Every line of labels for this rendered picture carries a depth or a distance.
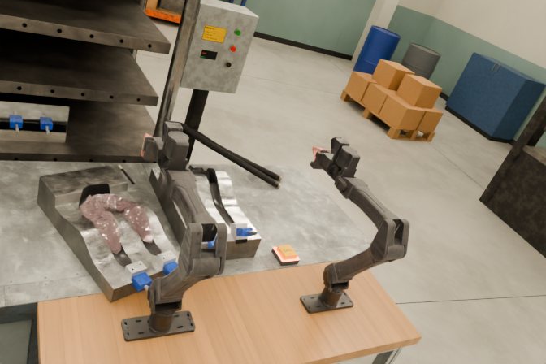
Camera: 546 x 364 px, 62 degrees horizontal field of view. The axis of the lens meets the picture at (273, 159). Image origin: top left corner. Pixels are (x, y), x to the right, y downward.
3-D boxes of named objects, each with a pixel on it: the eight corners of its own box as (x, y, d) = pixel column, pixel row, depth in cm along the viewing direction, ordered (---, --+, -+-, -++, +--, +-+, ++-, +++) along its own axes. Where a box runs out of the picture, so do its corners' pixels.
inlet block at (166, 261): (190, 289, 139) (195, 276, 137) (177, 295, 136) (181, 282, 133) (166, 262, 146) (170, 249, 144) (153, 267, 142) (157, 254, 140)
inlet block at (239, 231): (262, 240, 152) (262, 224, 152) (249, 242, 149) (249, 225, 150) (242, 237, 163) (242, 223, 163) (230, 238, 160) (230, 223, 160)
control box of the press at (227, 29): (187, 256, 274) (262, 19, 210) (138, 261, 257) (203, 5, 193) (176, 232, 290) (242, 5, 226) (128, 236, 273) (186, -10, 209)
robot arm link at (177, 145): (158, 129, 121) (170, 151, 112) (189, 132, 126) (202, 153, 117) (150, 166, 126) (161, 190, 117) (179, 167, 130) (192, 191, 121)
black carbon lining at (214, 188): (238, 232, 165) (246, 212, 161) (197, 236, 156) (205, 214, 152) (205, 179, 189) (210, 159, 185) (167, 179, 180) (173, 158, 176)
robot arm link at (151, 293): (149, 283, 122) (153, 299, 118) (179, 280, 127) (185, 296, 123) (144, 300, 125) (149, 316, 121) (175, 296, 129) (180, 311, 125)
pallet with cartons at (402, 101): (431, 141, 633) (457, 93, 601) (391, 139, 588) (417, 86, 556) (378, 103, 719) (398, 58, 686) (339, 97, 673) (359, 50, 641)
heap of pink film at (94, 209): (158, 240, 149) (163, 222, 146) (109, 257, 136) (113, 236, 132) (118, 196, 162) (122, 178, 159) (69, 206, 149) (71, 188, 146)
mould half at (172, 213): (254, 257, 167) (266, 228, 161) (188, 264, 152) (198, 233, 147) (205, 179, 202) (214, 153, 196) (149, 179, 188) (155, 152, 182)
